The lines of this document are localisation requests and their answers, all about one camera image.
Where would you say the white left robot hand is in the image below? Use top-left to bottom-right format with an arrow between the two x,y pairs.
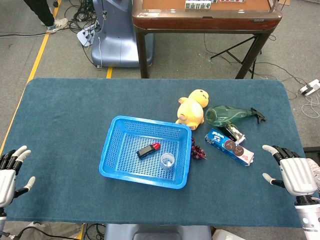
0,145 -> 36,210

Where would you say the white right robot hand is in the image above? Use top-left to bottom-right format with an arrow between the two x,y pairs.
261,144 -> 320,205

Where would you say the clear glass jar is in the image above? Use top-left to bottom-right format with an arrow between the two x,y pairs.
160,152 -> 176,171

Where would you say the black device with red cap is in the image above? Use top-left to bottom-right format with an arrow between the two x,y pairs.
136,142 -> 161,160

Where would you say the blue-grey own robot base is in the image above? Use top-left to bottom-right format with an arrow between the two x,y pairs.
103,223 -> 213,240

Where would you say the blue plastic mesh basket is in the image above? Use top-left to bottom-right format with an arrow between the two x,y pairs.
98,115 -> 193,190

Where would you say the black snack packet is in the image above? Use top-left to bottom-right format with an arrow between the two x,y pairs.
223,123 -> 246,144

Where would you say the blue cookie box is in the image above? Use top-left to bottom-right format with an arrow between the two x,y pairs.
204,128 -> 255,167

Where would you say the white power strip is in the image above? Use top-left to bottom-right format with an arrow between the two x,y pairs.
76,23 -> 101,48
298,78 -> 320,97

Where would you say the green spray bottle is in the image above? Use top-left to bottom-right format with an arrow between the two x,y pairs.
205,105 -> 267,127

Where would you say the teal table cloth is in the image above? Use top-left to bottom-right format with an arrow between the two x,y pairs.
0,77 -> 320,229

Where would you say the dark red grape bunch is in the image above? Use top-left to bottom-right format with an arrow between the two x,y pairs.
190,137 -> 208,161

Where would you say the yellow plush duck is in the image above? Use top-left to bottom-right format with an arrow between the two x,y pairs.
174,89 -> 210,131

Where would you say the person in black trousers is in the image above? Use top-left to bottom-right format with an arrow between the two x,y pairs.
23,0 -> 69,35

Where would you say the brown mahjong table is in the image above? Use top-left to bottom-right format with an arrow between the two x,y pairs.
131,0 -> 283,80

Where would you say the row of mahjong tiles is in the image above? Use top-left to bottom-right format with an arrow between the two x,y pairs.
184,0 -> 211,11

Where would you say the white cable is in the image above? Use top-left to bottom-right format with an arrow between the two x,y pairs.
301,94 -> 320,119

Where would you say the black cable bundle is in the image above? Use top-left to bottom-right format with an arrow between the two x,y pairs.
53,0 -> 101,35

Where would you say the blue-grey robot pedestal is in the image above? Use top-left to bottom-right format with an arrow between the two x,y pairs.
90,0 -> 155,68

